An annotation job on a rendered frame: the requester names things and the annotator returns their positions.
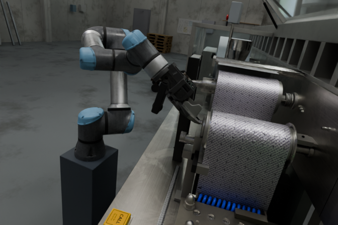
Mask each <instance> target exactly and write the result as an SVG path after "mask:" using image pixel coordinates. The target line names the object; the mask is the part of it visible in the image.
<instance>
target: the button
mask: <svg viewBox="0 0 338 225"><path fill-rule="evenodd" d="M130 219H131V213H128V212H125V211H122V210H118V209H115V208H113V209H112V211H111V212H110V214H109V215H108V217H107V219H106V220H105V222H104V224H103V225H128V223H129V221H130Z"/></svg>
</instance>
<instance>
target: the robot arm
mask: <svg viewBox="0 0 338 225"><path fill-rule="evenodd" d="M81 43H82V45H83V46H84V47H82V48H80V50H79V65H80V68H81V69H83V70H90V71H93V70H98V71H110V93H111V104H110V105H109V107H108V111H104V110H103V109H102V108H98V107H91V108H87V109H84V110H82V111H81V112H80V113H79V114H78V121H77V124H78V141H77V144H76V147H75V149H74V155H75V157H76V158H77V159H79V160H81V161H87V162H89V161H95V160H99V159H101V158H102V157H104V155H105V154H106V146H105V144H104V140H103V135H112V134H124V133H129V132H131V131H132V129H133V126H134V120H135V115H134V111H132V110H131V107H130V106H129V105H128V93H127V75H136V74H137V73H138V72H140V71H141V70H142V69H144V71H145V72H146V73H147V74H148V75H149V77H150V78H153V80H154V81H155V82H157V81H158V80H159V79H161V80H162V82H161V84H160V87H159V89H158V92H157V95H156V98H155V101H154V103H153V105H152V110H151V112H152V113H154V114H158V113H159V112H160V111H161V110H162V108H163V103H164V100H165V97H166V96H167V98H168V99H169V100H170V102H171V103H172V104H173V105H174V106H175V107H176V109H177V110H178V111H179V112H180V113H181V114H183V115H184V116H185V117H186V118H188V119H189V120H191V121H192V122H194V123H197V124H200V122H199V120H200V118H199V116H198V114H199V112H200V111H201V110H202V106H203V102H202V101H201V100H197V101H193V100H192V99H191V98H190V97H189V96H191V94H192V93H193V92H194V91H195V89H196V85H195V84H194V82H193V81H192V80H191V79H190V78H189V77H188V75H186V74H182V73H181V72H180V70H179V69H178V68H177V67H176V64H175V63H172V64H171V65H169V66H168V62H167V61H166V60H165V59H164V57H163V56H162V55H161V54H160V53H159V52H158V51H157V49H156V48H155V47H154V46H153V45H152V44H151V43H150V41H149V40H148V39H147V37H146V36H144V35H143V34H142V33H141V32H140V31H139V30H134V31H132V32H130V31H129V30H126V29H122V28H120V29H119V28H110V27H102V26H96V27H91V28H88V29H86V30H85V31H84V32H83V33H82V35H81ZM167 76H168V78H167Z"/></svg>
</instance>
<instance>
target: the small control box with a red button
mask: <svg viewBox="0 0 338 225"><path fill-rule="evenodd" d="M242 9H243V3H242V2H232V3H231V8H230V13H229V15H227V16H226V20H227V21H228V23H231V24H232V23H233V24H239V22H240V18H241V13H242Z"/></svg>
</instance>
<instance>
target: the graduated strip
mask: <svg viewBox="0 0 338 225"><path fill-rule="evenodd" d="M179 170H180V166H178V165H176V168H175V171H174V174H173V177H172V180H171V183H170V186H169V188H168V191H167V194H166V197H165V200H164V203H163V206H162V209H161V212H160V215H159V218H158V221H157V224H156V225H163V223H164V220H165V216H166V213H167V209H168V206H169V203H170V200H171V197H172V193H173V190H174V187H175V183H176V180H177V177H178V173H179Z"/></svg>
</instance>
